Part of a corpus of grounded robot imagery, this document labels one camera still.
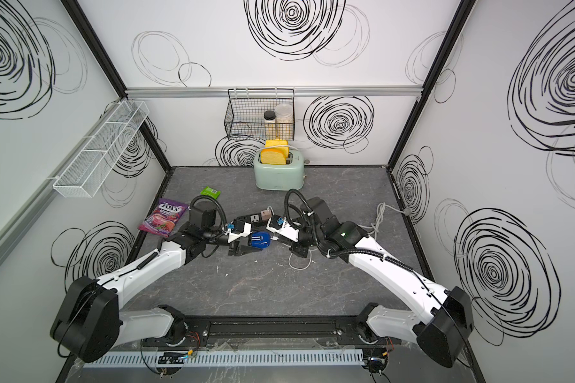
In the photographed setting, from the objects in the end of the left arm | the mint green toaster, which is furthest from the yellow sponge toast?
the end of the left arm

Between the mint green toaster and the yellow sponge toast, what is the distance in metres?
0.01

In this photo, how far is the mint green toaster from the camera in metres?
1.03

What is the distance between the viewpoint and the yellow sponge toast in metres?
0.98
